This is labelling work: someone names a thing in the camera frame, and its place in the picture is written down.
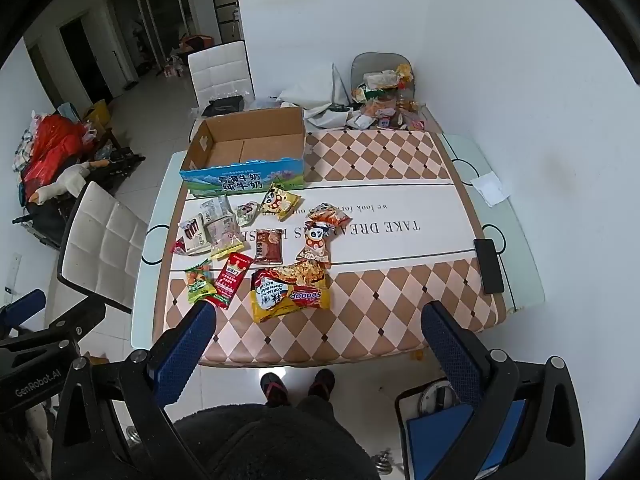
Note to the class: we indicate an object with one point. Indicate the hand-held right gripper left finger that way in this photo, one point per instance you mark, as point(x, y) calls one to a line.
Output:
point(184, 347)

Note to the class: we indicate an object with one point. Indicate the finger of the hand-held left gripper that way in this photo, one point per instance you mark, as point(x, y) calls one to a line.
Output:
point(22, 306)
point(82, 320)

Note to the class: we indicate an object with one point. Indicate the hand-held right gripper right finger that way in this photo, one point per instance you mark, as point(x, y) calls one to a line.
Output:
point(450, 352)

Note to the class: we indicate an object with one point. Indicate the green candy packet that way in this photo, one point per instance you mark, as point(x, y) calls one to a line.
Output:
point(200, 281)

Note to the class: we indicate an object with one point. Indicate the long red snack packet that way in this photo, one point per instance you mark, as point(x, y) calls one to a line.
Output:
point(231, 277)

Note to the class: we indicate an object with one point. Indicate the small red snack packet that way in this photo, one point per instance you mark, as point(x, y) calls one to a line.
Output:
point(176, 247)

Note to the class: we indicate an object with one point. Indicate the white wafer packet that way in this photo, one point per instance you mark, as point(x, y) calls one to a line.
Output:
point(192, 235)

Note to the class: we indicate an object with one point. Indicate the yellow noodle packet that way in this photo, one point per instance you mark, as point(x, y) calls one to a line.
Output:
point(290, 297)

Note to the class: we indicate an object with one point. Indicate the pale pink yellow-edged snack packet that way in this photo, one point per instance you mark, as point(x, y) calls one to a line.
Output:
point(225, 236)

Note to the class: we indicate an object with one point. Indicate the brown snack packet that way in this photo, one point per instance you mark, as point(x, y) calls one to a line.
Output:
point(268, 247)

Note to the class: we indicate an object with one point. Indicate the grey white snack packet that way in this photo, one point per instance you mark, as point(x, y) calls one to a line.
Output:
point(215, 207)

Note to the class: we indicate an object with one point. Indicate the small white picture snack packet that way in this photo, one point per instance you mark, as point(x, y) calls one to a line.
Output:
point(246, 213)

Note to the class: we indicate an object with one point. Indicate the triangular panda snack packet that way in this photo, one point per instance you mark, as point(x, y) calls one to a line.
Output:
point(315, 246)

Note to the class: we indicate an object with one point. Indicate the yellow panda snack packet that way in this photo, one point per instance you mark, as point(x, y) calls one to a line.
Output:
point(279, 201)

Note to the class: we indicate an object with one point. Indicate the orange panda snack packet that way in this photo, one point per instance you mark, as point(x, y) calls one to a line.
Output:
point(330, 217)

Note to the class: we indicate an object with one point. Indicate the cardboard box blue print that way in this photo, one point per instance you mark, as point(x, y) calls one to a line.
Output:
point(260, 180)

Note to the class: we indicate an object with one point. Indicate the black storage box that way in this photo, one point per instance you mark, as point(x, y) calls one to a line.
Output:
point(402, 410)

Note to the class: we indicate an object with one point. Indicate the white padded chair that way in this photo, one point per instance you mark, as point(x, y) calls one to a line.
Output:
point(102, 247)
point(220, 72)

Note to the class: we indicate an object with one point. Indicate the blue folder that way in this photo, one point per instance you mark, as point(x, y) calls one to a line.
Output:
point(440, 440)

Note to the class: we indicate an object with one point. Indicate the black metal rack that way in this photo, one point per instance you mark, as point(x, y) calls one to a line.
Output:
point(47, 220)

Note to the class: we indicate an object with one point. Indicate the black phone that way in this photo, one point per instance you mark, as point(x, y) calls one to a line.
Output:
point(489, 266)

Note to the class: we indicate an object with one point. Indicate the dark slipper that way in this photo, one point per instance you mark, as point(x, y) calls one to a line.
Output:
point(275, 389)
point(321, 384)

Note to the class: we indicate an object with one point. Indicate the person in dark clothes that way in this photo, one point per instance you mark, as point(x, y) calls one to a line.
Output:
point(270, 440)

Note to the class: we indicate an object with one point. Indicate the metal dumbbell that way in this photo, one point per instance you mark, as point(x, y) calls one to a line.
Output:
point(387, 462)

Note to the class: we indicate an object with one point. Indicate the white plush goose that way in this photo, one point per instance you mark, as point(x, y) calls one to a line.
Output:
point(62, 182)

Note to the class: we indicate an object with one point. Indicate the red bag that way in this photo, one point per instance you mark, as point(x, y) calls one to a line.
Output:
point(52, 145)

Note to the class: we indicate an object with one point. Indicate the white paper sheet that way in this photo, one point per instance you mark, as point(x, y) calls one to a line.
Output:
point(490, 187)

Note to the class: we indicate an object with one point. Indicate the yellow bag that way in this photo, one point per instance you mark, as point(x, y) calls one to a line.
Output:
point(97, 115)

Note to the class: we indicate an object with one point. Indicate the black bag in clear plastic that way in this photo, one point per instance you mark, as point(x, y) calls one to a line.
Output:
point(223, 106)

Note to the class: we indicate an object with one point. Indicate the pile of assorted snack packets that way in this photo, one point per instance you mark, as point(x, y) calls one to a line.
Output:
point(387, 97)

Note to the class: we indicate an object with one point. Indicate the white paper bag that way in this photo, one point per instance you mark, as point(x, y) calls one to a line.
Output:
point(310, 92)

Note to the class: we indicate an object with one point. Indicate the orange bag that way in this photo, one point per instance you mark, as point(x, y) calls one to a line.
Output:
point(197, 42)

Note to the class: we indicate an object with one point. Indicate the grey chair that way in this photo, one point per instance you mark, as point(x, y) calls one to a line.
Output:
point(367, 62)

